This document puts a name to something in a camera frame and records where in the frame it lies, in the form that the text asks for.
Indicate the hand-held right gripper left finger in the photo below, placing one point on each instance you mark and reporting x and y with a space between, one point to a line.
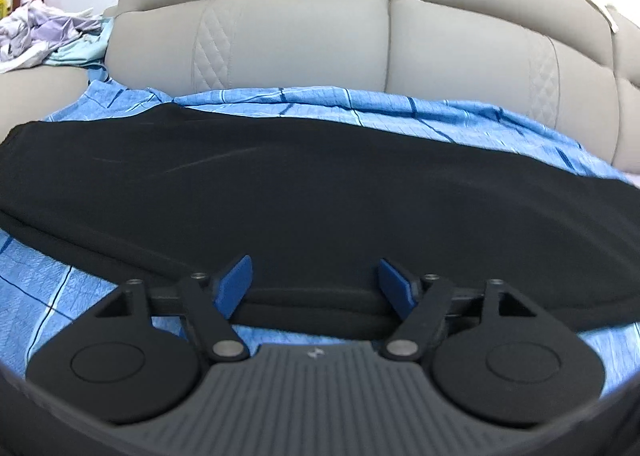
234 286

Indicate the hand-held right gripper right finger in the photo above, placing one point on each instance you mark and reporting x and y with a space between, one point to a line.
397 286

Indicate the black pants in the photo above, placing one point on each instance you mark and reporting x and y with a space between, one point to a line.
300 186

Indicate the blue checked bed sheet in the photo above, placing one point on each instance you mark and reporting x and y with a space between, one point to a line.
45 286

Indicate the grey upholstered headboard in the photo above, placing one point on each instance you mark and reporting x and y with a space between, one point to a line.
300 36

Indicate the light teal garment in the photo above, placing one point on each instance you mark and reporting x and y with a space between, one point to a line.
82 49

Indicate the lavender white crumpled clothes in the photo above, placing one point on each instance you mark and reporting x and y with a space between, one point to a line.
30 31

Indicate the white headboard tag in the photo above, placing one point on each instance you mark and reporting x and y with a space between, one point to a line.
613 19

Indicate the yellow object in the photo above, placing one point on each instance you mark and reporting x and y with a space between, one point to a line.
3 6

